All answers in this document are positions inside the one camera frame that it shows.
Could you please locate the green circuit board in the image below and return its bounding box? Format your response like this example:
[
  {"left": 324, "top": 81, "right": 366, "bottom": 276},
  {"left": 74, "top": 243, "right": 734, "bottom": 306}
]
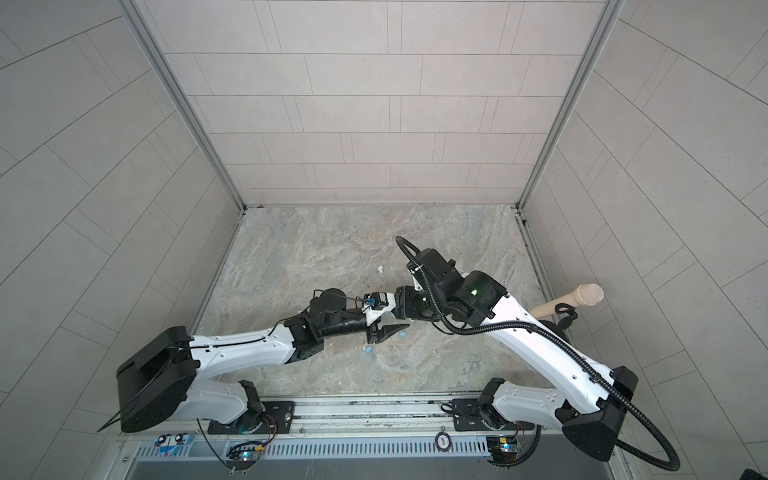
[
  {"left": 227, "top": 441, "right": 265, "bottom": 469},
  {"left": 486, "top": 436, "right": 521, "bottom": 467}
]

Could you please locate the black corrugated cable conduit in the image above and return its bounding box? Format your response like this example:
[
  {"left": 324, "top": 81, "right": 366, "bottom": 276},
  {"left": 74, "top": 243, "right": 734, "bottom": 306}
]
[{"left": 394, "top": 235, "right": 682, "bottom": 473}]

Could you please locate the left green circuit board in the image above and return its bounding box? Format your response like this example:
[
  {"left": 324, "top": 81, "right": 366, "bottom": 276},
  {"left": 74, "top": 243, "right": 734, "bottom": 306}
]
[{"left": 227, "top": 441, "right": 265, "bottom": 469}]

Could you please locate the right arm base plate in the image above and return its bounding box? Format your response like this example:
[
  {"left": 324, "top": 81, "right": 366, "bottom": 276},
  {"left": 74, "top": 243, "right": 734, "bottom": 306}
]
[{"left": 440, "top": 398, "right": 536, "bottom": 432}]

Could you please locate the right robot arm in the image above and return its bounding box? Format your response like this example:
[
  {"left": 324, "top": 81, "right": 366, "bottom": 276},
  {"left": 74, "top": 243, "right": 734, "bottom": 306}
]
[{"left": 394, "top": 237, "right": 648, "bottom": 461}]

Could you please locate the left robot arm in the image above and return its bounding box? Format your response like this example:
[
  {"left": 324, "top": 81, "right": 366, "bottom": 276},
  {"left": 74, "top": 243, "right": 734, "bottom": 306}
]
[{"left": 105, "top": 287, "right": 415, "bottom": 434}]

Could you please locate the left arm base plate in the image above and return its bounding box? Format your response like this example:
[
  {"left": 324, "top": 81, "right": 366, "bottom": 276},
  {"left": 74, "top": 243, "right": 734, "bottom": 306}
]
[{"left": 206, "top": 401, "right": 296, "bottom": 435}]

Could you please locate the aluminium corner frame post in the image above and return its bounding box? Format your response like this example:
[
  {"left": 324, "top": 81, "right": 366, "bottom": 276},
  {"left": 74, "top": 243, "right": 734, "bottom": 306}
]
[
  {"left": 516, "top": 0, "right": 623, "bottom": 212},
  {"left": 115, "top": 0, "right": 247, "bottom": 215}
]

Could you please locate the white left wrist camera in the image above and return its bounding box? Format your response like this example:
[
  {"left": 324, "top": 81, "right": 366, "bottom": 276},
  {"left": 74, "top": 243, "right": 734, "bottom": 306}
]
[{"left": 362, "top": 292, "right": 396, "bottom": 323}]

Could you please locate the right green circuit board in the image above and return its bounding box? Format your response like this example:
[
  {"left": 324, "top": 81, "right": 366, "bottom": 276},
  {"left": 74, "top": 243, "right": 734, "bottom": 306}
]
[{"left": 486, "top": 436, "right": 521, "bottom": 467}]

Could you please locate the black round stand base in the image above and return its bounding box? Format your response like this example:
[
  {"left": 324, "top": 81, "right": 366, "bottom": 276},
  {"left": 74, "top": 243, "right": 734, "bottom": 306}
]
[{"left": 541, "top": 303, "right": 579, "bottom": 343}]

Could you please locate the aluminium corner frame post left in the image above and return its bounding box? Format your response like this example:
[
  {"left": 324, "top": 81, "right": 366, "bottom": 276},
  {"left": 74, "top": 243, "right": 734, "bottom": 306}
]
[{"left": 115, "top": 0, "right": 247, "bottom": 215}]

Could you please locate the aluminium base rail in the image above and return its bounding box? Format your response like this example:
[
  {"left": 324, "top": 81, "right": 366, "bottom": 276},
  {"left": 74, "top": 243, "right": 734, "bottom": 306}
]
[{"left": 116, "top": 392, "right": 622, "bottom": 442}]

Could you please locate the beige wooden handle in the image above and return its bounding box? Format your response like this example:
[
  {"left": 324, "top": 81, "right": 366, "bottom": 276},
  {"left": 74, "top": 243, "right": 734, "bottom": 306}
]
[{"left": 530, "top": 283, "right": 604, "bottom": 319}]

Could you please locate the small round speaker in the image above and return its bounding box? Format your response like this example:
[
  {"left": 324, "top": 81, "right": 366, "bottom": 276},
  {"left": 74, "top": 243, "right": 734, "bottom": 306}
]
[{"left": 434, "top": 431, "right": 453, "bottom": 452}]

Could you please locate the aluminium corner frame post right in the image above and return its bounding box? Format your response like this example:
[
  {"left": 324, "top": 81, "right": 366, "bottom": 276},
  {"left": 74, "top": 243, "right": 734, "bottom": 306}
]
[{"left": 516, "top": 0, "right": 623, "bottom": 212}]

